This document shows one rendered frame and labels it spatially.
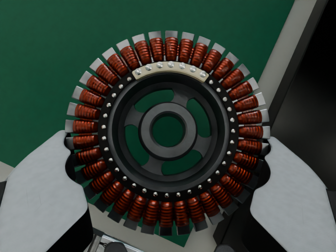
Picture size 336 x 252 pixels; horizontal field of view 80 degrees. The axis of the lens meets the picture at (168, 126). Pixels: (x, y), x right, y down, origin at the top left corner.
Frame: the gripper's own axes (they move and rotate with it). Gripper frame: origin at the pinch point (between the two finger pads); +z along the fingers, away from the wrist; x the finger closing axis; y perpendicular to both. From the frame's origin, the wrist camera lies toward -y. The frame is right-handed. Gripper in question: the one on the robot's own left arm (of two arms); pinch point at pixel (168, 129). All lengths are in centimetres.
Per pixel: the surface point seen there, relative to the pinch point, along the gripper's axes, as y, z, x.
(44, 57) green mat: -2.7, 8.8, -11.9
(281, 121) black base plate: 1.1, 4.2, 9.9
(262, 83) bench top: -1.1, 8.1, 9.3
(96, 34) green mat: -4.9, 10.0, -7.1
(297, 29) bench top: -6.0, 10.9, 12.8
